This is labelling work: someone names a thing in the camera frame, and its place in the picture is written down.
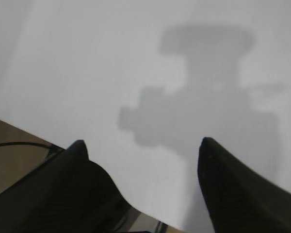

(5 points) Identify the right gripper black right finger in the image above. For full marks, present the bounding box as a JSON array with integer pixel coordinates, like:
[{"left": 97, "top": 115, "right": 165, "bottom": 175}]
[{"left": 197, "top": 137, "right": 291, "bottom": 233}]

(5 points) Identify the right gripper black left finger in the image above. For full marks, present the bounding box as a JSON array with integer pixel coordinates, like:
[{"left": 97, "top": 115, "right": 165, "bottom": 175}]
[{"left": 0, "top": 140, "right": 130, "bottom": 233}]

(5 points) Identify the black cable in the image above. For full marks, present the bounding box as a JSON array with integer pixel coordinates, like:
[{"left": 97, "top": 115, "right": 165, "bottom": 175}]
[{"left": 0, "top": 142, "right": 64, "bottom": 152}]

